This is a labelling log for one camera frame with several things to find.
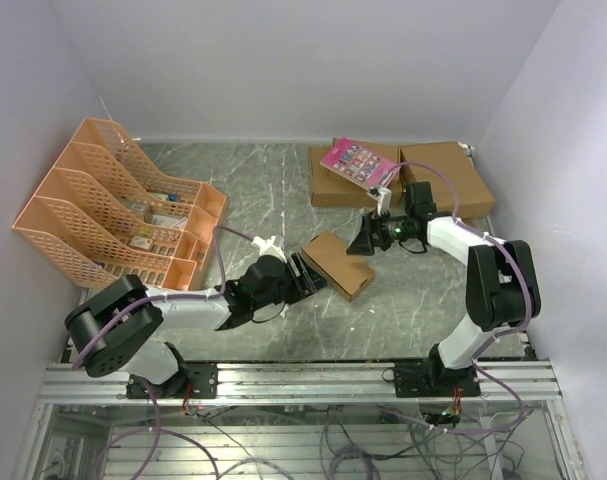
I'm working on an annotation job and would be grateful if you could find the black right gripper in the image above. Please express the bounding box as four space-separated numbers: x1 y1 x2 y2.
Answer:
347 207 414 255

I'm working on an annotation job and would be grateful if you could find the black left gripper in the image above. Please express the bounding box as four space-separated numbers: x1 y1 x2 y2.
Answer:
252 250 331 310

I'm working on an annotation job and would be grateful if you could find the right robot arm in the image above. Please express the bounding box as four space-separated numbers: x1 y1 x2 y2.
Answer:
346 182 541 396

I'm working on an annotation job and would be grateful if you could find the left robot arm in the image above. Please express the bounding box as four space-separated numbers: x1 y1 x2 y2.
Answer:
64 253 327 399

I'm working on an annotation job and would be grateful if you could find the closed cardboard box under book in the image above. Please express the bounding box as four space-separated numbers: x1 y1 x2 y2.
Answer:
309 138 403 208

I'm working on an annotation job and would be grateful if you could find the large closed cardboard box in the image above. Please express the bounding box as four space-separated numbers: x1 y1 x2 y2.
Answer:
400 141 495 219

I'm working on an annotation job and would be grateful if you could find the pink book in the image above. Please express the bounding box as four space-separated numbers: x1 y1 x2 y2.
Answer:
320 137 400 191

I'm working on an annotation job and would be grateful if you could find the orange plastic file organizer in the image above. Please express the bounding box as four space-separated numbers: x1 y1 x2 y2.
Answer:
12 118 228 291

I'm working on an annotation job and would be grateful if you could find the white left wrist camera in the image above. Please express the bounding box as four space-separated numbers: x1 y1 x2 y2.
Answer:
251 235 287 262

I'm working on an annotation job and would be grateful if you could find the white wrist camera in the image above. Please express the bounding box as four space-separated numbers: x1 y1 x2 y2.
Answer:
251 235 287 262
367 187 392 217

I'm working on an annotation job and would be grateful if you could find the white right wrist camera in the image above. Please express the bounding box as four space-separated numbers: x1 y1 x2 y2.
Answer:
367 187 392 217

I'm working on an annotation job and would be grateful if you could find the aluminium mounting rail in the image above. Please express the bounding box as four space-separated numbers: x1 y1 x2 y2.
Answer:
37 361 562 406

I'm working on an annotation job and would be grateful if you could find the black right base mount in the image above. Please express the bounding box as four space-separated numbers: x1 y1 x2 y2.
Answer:
392 359 481 398

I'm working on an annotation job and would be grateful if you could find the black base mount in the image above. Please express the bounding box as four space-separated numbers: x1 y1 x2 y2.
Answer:
392 359 481 398
152 361 219 399

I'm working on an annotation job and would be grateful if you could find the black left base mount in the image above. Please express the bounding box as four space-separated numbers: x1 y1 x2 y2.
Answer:
152 361 219 399

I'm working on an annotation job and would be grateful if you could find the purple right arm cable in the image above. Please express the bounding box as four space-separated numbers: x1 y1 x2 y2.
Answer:
370 160 542 436

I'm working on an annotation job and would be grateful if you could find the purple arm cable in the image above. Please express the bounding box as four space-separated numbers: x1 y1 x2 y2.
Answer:
71 224 264 476
370 160 542 436

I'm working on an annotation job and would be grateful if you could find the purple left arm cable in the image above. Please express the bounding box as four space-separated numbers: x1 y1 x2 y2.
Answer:
71 224 264 476

